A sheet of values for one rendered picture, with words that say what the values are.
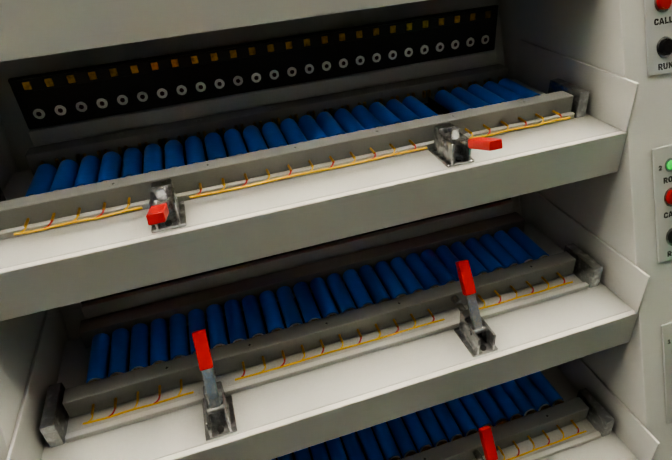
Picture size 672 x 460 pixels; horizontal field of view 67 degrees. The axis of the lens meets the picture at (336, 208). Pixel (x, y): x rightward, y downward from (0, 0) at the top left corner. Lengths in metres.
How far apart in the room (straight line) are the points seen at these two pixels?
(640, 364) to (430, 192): 0.32
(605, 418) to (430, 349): 0.27
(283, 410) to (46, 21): 0.38
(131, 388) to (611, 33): 0.58
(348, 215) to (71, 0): 0.27
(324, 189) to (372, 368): 0.19
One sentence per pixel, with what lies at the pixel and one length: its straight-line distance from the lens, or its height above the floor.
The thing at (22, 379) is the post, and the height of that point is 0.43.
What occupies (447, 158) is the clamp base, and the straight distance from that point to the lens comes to 0.49.
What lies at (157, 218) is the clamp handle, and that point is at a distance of 0.37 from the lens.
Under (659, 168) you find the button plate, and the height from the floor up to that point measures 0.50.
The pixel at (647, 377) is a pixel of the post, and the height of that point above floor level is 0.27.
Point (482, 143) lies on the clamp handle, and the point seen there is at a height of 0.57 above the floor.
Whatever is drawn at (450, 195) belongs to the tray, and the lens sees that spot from 0.49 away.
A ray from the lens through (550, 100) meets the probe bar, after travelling 0.58.
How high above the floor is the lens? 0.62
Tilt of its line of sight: 11 degrees down
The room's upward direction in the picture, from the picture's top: 10 degrees counter-clockwise
